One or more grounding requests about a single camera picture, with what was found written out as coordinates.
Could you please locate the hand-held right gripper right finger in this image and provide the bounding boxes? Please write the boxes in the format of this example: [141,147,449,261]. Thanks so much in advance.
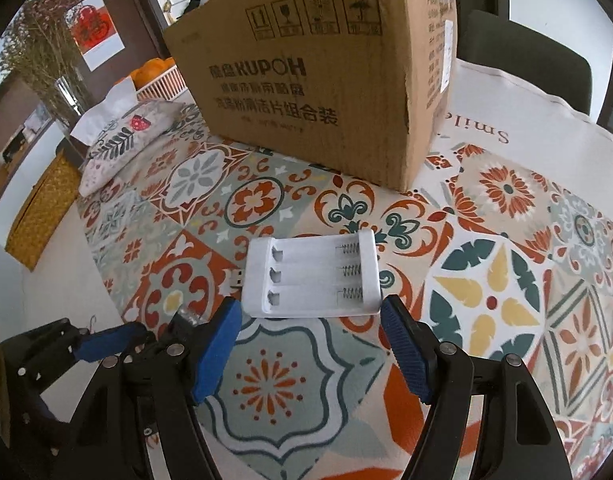
[379,295,572,480]

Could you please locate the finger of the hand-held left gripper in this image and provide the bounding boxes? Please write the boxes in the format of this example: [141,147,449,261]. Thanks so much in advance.
[156,310,204,347]
[0,317,154,396]

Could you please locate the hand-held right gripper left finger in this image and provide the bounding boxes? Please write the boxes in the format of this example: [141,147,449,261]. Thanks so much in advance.
[54,296,243,480]

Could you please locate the white battery charger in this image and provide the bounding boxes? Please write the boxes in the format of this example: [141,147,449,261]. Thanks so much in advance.
[230,230,382,318]

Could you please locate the brown cardboard box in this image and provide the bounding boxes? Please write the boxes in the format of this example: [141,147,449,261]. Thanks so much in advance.
[164,0,458,192]

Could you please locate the colourful patterned table mat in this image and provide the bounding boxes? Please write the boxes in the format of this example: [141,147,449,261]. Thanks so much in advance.
[79,95,613,480]

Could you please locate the yellow woven storage box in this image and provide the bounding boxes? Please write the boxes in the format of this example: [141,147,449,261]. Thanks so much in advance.
[5,152,82,271]

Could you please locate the floral fabric pouch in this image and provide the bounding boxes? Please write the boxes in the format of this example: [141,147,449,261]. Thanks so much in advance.
[79,97,197,196]

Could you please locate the white slatted fruit basket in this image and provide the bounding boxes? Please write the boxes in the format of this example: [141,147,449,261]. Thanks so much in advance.
[136,65,187,101]

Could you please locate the pile of oranges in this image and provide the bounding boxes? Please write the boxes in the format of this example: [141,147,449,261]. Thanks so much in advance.
[114,58,176,88]

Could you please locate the dried flower bouquet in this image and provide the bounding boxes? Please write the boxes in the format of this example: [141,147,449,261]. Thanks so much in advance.
[0,0,94,133]

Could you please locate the brown wooden door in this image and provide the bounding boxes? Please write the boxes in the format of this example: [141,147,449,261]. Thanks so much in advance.
[46,0,174,106]

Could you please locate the dark dining chair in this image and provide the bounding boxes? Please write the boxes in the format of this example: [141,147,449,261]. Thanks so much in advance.
[457,9,592,111]

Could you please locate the red and white wall poster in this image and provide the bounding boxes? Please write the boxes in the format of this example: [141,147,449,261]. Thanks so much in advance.
[69,0,124,71]

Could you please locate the white wall intercom panel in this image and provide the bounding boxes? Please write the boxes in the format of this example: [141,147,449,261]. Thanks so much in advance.
[164,0,192,23]

